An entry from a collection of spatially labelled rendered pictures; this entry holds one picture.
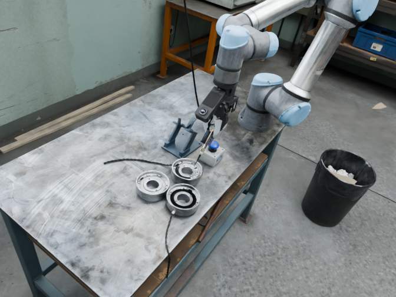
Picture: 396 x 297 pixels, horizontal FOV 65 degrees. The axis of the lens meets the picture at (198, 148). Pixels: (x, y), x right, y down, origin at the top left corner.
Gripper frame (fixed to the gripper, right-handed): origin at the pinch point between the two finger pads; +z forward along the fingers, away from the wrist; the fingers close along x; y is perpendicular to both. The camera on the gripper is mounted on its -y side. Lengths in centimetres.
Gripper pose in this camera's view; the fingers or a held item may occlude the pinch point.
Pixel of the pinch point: (210, 134)
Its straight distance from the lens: 105.4
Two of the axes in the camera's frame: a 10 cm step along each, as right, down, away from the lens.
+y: 5.9, -4.4, 6.8
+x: -7.9, -4.7, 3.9
